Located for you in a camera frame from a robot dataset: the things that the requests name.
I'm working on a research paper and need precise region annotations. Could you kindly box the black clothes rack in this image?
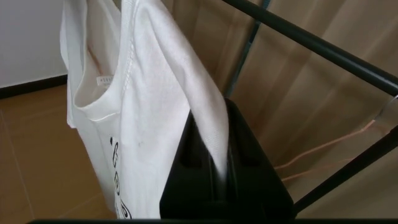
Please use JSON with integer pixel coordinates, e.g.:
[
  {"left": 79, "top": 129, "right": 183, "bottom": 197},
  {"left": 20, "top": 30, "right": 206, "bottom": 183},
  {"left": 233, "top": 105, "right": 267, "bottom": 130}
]
[{"left": 220, "top": 0, "right": 398, "bottom": 216}]

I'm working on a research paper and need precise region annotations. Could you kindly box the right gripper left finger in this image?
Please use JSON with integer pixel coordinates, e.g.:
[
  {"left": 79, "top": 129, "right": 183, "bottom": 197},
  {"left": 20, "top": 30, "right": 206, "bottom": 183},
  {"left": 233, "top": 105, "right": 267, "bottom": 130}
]
[{"left": 159, "top": 110, "right": 228, "bottom": 220}]

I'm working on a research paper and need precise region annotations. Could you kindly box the white printed t-shirt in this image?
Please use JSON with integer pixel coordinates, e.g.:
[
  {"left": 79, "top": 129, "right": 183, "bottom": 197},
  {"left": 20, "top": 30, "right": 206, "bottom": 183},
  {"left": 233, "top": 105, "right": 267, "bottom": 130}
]
[{"left": 59, "top": 0, "right": 230, "bottom": 220}]

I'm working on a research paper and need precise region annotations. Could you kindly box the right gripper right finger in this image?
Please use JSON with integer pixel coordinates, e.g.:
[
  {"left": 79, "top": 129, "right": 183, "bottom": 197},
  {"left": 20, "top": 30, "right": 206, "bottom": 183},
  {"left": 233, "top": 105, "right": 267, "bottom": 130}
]
[{"left": 223, "top": 98, "right": 295, "bottom": 220}]

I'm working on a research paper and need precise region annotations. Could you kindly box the beige curtain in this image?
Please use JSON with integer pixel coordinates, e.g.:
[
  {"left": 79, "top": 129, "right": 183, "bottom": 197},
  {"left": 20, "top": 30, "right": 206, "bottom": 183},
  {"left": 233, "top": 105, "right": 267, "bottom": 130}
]
[
  {"left": 160, "top": 0, "right": 259, "bottom": 94},
  {"left": 231, "top": 0, "right": 398, "bottom": 220}
]

